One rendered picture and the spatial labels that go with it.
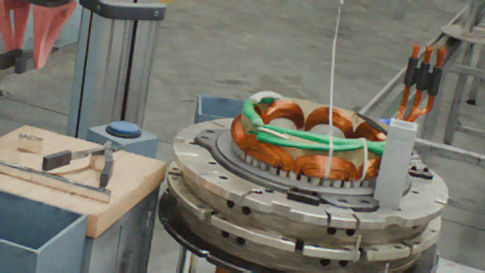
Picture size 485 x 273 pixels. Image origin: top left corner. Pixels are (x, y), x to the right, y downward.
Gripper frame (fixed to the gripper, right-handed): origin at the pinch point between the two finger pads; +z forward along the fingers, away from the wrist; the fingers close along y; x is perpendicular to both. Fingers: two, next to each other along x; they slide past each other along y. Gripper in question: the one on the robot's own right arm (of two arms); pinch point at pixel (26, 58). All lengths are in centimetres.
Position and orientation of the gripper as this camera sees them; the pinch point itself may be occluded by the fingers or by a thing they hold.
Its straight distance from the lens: 106.0
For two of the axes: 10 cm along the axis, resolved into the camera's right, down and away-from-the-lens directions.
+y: 9.4, 2.2, -2.8
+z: -1.5, 9.5, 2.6
